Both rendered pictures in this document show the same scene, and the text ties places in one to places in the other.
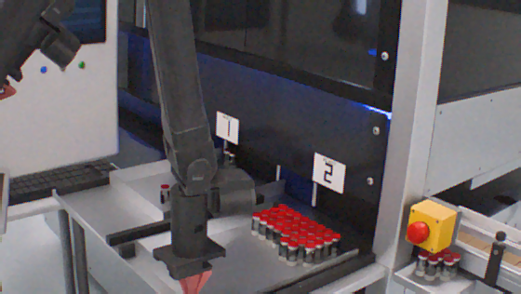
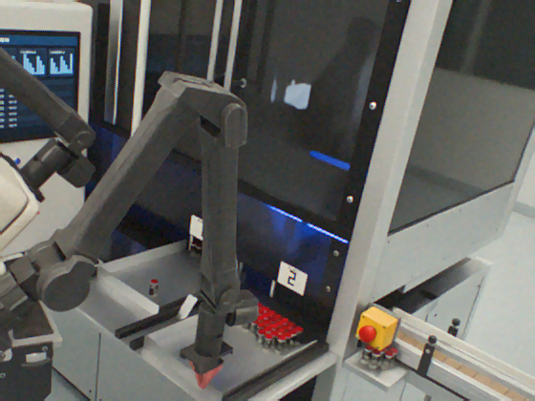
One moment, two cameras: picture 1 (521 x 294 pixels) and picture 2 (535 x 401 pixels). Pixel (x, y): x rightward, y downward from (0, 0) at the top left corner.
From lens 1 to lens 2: 0.49 m
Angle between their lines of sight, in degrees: 11
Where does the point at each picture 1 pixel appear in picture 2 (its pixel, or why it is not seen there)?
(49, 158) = (18, 242)
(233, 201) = (245, 315)
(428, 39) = (388, 193)
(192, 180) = (223, 304)
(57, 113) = not seen: hidden behind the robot
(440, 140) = (385, 261)
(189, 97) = (227, 249)
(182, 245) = (206, 348)
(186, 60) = (229, 225)
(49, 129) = not seen: hidden behind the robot
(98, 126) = (66, 212)
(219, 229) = not seen: hidden behind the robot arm
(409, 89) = (368, 228)
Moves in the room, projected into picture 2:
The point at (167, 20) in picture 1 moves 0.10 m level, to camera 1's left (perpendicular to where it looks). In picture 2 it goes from (222, 200) to (165, 195)
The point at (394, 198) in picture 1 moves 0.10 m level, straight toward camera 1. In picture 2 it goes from (347, 305) to (348, 326)
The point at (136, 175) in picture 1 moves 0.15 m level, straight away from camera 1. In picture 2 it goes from (119, 266) to (111, 243)
